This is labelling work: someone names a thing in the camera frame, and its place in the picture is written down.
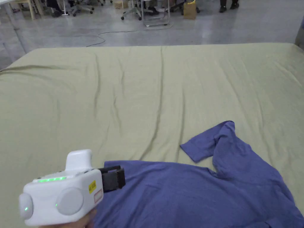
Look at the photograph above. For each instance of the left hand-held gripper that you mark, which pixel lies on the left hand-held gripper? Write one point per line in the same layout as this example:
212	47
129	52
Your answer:
59	190

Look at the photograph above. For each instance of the blue shirt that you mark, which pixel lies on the blue shirt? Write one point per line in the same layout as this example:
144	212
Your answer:
190	194

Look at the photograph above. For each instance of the person's left hand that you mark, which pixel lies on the person's left hand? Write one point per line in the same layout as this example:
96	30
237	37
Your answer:
82	223

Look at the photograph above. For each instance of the bed with pale green sheet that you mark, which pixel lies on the bed with pale green sheet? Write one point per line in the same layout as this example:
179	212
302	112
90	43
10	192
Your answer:
118	95

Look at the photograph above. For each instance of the small cardboard carton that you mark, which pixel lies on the small cardboard carton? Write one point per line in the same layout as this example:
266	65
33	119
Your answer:
119	4

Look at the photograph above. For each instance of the brown paper bag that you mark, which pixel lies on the brown paper bag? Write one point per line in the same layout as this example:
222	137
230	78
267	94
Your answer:
189	10

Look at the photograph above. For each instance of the metal frame cart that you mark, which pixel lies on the metal frame cart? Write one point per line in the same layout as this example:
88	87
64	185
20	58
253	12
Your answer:
166	14

